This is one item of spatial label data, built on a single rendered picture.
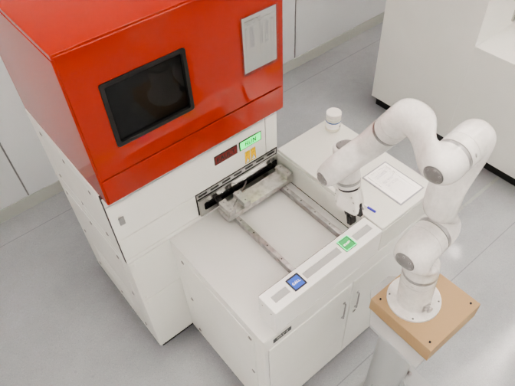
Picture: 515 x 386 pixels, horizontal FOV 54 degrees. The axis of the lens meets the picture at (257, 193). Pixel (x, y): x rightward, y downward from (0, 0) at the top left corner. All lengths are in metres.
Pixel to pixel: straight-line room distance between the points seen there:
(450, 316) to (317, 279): 0.48
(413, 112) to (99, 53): 0.86
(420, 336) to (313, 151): 0.92
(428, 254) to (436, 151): 0.40
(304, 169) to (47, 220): 1.98
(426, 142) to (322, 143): 1.09
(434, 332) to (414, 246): 0.44
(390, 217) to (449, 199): 0.67
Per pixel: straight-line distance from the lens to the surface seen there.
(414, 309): 1.88
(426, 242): 1.56
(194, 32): 1.64
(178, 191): 2.03
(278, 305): 1.79
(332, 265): 1.89
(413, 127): 1.32
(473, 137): 1.32
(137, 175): 1.78
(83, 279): 3.21
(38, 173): 3.60
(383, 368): 2.30
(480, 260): 3.27
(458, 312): 1.94
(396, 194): 2.13
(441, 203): 1.42
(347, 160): 1.53
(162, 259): 2.24
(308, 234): 2.14
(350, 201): 1.72
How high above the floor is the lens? 2.51
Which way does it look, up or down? 47 degrees down
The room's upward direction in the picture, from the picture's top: 3 degrees counter-clockwise
